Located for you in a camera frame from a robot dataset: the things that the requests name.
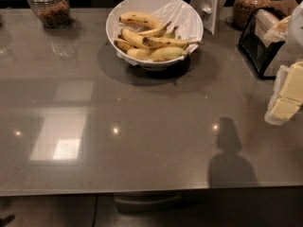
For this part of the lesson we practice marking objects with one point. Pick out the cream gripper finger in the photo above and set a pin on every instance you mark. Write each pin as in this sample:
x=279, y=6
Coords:
x=280, y=111
x=289, y=82

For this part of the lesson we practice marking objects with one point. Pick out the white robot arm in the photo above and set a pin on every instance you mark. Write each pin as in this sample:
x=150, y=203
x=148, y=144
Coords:
x=287, y=98

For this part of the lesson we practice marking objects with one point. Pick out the front right yellow banana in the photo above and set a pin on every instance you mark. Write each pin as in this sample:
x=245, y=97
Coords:
x=167, y=53

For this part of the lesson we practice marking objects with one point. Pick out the thin centre yellow banana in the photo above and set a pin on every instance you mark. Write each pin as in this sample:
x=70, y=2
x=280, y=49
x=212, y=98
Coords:
x=155, y=32

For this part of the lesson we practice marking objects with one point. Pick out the white bowl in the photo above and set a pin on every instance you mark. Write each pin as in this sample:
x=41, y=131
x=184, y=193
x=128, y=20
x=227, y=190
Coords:
x=132, y=7

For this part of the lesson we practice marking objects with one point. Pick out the front left yellow banana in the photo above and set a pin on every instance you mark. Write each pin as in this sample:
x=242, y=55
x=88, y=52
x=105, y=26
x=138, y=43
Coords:
x=139, y=54

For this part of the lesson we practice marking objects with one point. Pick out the middle left yellow banana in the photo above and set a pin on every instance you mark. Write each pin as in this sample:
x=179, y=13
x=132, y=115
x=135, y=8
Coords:
x=133, y=38

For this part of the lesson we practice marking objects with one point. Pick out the top yellow banana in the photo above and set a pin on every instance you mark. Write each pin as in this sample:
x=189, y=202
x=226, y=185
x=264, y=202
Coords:
x=140, y=19

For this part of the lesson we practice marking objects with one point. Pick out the small left yellow banana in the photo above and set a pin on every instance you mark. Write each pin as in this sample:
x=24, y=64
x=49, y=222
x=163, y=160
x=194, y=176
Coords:
x=123, y=45

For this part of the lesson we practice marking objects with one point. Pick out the right glass cereal jar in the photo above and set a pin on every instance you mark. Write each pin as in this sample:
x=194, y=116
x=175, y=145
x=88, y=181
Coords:
x=243, y=9

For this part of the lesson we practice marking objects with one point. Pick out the glass cereal jar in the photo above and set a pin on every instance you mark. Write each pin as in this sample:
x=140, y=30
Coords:
x=51, y=13
x=243, y=9

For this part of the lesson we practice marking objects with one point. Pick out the left glass cereal jar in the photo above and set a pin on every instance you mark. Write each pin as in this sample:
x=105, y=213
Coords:
x=51, y=13

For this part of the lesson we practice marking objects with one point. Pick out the clear glass at left edge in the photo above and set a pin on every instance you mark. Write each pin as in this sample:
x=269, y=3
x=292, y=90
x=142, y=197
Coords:
x=6, y=57

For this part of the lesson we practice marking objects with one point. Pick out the black wire bread basket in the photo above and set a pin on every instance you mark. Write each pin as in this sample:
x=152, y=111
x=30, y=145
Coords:
x=257, y=51

